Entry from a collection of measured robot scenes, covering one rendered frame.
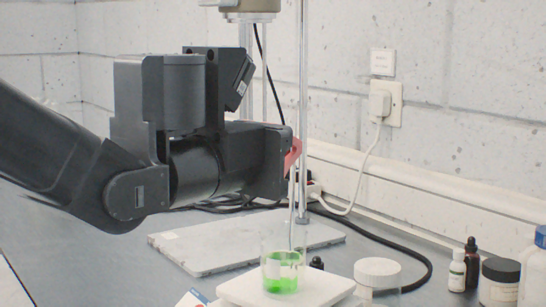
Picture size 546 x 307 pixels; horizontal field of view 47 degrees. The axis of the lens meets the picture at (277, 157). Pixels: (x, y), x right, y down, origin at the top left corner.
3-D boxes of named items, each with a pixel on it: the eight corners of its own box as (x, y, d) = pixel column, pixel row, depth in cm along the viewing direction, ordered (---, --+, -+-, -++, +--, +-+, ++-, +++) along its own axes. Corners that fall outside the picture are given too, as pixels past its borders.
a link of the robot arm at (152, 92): (161, 52, 56) (34, 53, 47) (230, 55, 50) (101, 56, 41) (163, 179, 58) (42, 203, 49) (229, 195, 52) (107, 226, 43)
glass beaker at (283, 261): (309, 304, 66) (310, 232, 65) (258, 305, 66) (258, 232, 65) (305, 281, 72) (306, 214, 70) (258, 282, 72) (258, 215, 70)
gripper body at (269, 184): (211, 118, 63) (155, 125, 57) (293, 129, 57) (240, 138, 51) (211, 181, 64) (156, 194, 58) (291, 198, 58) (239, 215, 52)
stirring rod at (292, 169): (290, 289, 69) (295, 108, 65) (286, 287, 69) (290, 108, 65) (294, 287, 69) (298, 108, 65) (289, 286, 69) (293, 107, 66)
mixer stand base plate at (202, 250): (195, 278, 94) (195, 271, 94) (144, 239, 110) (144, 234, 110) (348, 240, 110) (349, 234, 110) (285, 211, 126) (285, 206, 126)
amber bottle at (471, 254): (479, 289, 90) (482, 240, 89) (459, 287, 91) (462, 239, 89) (478, 280, 93) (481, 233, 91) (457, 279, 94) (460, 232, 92)
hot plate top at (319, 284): (296, 328, 62) (296, 320, 62) (211, 295, 70) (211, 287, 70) (360, 289, 71) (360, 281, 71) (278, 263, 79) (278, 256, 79)
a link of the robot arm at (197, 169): (180, 118, 56) (119, 125, 51) (228, 123, 53) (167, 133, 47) (181, 192, 57) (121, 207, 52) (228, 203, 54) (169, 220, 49)
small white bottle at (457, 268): (451, 284, 91) (454, 245, 90) (467, 289, 90) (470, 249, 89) (445, 290, 90) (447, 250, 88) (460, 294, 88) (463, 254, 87)
